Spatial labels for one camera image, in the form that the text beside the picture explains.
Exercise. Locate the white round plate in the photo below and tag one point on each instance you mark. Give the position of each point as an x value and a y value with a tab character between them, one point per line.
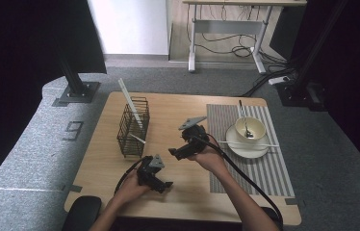
252	152

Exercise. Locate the black metal stand with base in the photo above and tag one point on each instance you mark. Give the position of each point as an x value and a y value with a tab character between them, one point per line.
300	86
77	86

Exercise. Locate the long white chopstick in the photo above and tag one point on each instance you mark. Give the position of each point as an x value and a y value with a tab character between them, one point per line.
129	100

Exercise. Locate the person's right hand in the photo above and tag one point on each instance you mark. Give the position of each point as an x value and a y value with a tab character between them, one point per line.
211	160

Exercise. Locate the grey striped placemat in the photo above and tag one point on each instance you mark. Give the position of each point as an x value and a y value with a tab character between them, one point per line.
216	173

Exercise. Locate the cream ceramic bowl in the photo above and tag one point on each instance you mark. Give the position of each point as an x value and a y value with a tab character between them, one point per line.
258	126

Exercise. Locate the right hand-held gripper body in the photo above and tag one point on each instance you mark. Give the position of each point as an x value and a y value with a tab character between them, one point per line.
195	136

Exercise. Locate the person's left hand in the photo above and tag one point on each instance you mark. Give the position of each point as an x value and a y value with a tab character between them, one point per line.
130	191

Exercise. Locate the white-legged wooden desk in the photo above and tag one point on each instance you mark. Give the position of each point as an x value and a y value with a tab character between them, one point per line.
229	26

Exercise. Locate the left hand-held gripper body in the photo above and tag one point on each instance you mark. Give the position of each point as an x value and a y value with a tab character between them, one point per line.
146	173

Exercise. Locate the grey tape piece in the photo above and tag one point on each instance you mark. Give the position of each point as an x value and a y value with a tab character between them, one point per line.
75	188
292	201

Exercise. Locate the white power strip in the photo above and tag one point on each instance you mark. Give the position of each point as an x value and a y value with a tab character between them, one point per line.
279	80

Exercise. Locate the dark curtain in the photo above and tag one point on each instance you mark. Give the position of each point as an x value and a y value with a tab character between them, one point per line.
354	80
14	64

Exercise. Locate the metal spoon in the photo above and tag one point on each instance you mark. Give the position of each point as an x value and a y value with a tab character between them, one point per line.
244	120

